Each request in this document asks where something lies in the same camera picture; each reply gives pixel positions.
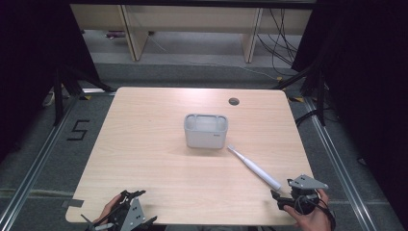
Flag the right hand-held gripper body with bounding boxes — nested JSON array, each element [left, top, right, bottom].
[[286, 173, 330, 216]]

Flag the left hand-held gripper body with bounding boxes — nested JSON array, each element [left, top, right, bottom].
[[107, 195, 159, 231]]

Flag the white electric toothbrush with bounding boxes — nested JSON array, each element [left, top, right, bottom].
[[227, 144, 283, 192]]

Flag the grey plastic storage box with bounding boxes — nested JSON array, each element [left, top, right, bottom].
[[183, 113, 229, 150]]

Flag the person's left hand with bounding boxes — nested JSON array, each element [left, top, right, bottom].
[[91, 193, 124, 227]]

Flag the person's right hand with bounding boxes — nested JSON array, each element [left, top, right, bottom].
[[283, 188, 333, 231]]

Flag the grey tape piece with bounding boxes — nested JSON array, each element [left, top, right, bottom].
[[62, 198, 86, 209]]

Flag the black metal stand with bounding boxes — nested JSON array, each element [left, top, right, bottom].
[[272, 63, 329, 127], [52, 64, 114, 127]]

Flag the dark curtain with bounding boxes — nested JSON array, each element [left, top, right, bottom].
[[291, 0, 408, 222], [0, 0, 100, 162]]

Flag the light wooden shelf unit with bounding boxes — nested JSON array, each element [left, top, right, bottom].
[[69, 4, 314, 64]]

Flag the black gripper wrist cable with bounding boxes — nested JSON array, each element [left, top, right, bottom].
[[316, 192, 337, 231]]

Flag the metal floor rail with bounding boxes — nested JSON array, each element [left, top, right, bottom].
[[303, 95, 378, 231], [0, 94, 80, 231]]

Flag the black floor cable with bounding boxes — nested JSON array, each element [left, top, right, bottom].
[[294, 108, 319, 127]]

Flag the black hanging cables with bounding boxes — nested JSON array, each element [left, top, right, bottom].
[[256, 8, 303, 77]]

